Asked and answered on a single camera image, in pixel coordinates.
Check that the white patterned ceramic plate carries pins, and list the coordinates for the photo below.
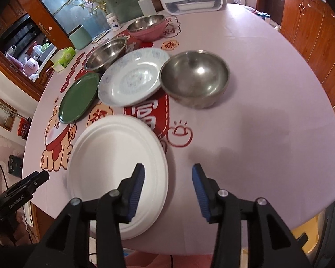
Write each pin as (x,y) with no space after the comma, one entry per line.
(131,78)

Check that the white paper plate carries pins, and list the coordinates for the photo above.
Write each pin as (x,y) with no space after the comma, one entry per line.
(114,150)

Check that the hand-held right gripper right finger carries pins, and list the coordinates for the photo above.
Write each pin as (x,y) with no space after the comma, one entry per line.
(198,189)

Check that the pink printed tablecloth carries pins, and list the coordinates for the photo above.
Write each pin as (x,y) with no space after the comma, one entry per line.
(254,117)

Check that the person's left hand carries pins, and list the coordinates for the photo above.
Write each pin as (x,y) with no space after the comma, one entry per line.
(19,234)

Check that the pink rice cooker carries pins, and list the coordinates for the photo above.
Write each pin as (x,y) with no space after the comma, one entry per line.
(30,65)

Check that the green plate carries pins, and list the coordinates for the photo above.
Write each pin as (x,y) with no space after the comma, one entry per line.
(78,97)

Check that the wooden wall shelf niche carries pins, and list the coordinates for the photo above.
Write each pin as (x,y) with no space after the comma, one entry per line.
(2,111)

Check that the flat-rimmed steel bowl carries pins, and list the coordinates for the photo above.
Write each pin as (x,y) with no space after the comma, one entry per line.
(106,53)

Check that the white squeeze bottle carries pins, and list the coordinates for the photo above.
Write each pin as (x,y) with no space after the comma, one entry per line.
(146,5)

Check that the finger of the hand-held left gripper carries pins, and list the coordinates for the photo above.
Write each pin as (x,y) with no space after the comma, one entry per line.
(36,178)

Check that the dark teal appliance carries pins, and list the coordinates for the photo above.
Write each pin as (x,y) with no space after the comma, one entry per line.
(15,166)

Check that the frosted glass partition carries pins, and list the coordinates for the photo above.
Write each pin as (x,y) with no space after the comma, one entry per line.
(61,2)

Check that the white pill bottle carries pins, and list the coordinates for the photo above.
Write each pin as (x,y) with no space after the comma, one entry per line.
(114,22)

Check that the yellow stool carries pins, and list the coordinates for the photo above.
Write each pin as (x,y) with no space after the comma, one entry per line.
(304,229)

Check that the wooden sideboard cabinet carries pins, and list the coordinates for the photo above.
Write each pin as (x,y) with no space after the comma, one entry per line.
(5,69)

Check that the wooden wardrobe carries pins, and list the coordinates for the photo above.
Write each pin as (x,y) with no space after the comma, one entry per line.
(310,25)

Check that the deep round steel bowl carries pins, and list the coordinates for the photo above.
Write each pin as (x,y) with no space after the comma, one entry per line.
(195,75)

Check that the red basket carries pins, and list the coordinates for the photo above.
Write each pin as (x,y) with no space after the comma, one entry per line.
(23,127)

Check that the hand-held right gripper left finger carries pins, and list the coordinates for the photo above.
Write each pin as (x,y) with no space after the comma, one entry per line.
(138,189)

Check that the pale green canister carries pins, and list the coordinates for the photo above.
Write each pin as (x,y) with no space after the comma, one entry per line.
(80,38)

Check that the pink bowl with steel lining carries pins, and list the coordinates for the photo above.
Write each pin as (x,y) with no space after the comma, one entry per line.
(152,34)

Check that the green tissue pack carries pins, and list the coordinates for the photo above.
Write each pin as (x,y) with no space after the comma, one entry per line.
(63,57)

